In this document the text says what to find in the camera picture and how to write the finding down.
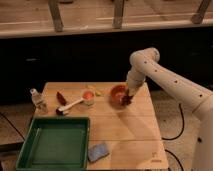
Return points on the wooden cutting board table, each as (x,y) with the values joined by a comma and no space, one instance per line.
(131,133)

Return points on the dark red grape bunch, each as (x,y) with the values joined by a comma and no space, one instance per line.
(126,100)

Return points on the clear plastic bottle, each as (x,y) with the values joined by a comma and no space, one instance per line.
(38,100)

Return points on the wooden shelf rail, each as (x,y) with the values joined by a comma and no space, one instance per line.
(35,18)

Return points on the red bowl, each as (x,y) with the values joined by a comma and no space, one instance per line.
(116,93)

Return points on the green plastic tray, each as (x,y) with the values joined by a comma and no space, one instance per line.
(55,144)

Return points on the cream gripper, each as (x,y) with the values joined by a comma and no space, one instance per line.
(133,89)

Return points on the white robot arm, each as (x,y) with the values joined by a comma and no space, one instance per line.
(144,63)

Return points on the blue sponge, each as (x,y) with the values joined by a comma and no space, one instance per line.
(97,152)

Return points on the dark red chili pepper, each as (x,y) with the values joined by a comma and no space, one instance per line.
(61,98)

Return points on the clear cup with orange liquid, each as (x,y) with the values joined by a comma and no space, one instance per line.
(88,97)

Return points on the yellow small object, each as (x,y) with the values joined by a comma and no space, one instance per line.
(95,90)

